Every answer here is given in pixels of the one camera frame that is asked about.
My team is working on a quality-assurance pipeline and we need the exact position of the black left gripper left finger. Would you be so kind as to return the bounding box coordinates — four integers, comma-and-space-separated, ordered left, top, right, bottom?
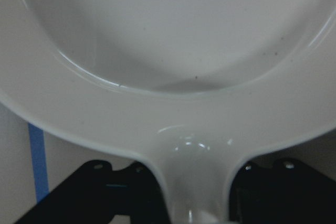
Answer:
17, 159, 168, 223

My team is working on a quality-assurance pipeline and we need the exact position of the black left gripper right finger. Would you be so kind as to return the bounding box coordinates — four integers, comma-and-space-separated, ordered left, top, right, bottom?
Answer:
229, 158, 335, 223

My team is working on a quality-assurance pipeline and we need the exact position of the beige plastic dustpan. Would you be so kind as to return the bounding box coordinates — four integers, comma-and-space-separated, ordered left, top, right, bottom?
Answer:
1, 0, 335, 223

